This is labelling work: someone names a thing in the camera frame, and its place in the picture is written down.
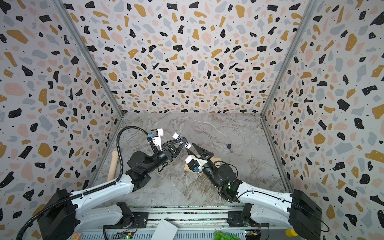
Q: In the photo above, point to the right circuit board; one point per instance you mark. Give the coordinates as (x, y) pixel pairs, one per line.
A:
(253, 235)

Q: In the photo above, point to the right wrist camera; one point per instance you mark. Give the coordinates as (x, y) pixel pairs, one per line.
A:
(194, 164)

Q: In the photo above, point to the wooden roller pin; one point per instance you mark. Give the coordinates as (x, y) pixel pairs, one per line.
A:
(113, 165)

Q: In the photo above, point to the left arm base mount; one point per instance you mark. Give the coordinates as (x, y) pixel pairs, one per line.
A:
(137, 220)

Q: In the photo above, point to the right aluminium corner post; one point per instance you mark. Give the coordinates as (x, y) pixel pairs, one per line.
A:
(290, 54)

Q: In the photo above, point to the blue white glue stick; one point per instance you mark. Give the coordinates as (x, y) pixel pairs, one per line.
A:
(182, 140)

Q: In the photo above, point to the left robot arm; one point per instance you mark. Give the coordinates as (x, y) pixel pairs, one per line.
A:
(69, 213)

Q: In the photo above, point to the small circuit board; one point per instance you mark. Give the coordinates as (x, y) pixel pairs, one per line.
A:
(125, 235)

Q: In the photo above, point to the green plastic object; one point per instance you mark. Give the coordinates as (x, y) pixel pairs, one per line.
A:
(224, 236)

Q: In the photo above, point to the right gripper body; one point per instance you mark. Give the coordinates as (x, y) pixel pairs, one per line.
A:
(202, 158)

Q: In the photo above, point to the white paper sheet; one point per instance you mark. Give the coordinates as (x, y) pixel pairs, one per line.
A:
(165, 231)

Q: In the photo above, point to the yellow round object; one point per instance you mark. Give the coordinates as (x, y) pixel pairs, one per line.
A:
(291, 233)

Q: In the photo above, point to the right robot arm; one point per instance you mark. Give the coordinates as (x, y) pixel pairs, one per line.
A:
(296, 211)

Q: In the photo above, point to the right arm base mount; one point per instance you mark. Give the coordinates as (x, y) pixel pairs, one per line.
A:
(237, 219)

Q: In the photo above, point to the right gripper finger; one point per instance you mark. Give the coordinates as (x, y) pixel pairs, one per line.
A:
(206, 155)
(200, 151)

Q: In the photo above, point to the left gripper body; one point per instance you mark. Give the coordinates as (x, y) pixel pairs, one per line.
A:
(158, 159)

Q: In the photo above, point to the aluminium corner post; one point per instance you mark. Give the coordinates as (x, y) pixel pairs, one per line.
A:
(290, 54)
(65, 16)

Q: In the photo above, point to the left aluminium corner post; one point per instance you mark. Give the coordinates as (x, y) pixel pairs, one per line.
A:
(65, 16)

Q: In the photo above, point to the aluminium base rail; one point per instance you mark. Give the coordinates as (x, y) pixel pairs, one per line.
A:
(184, 217)

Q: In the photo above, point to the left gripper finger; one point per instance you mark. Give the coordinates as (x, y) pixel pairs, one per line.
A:
(169, 146)
(179, 148)

